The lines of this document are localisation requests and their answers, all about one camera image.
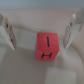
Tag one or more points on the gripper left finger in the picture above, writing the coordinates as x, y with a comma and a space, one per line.
8, 33

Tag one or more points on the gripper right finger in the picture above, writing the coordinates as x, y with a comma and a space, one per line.
69, 34

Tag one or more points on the pink block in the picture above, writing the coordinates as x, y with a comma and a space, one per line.
47, 46

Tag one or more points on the white plastic box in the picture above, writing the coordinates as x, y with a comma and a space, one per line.
22, 67

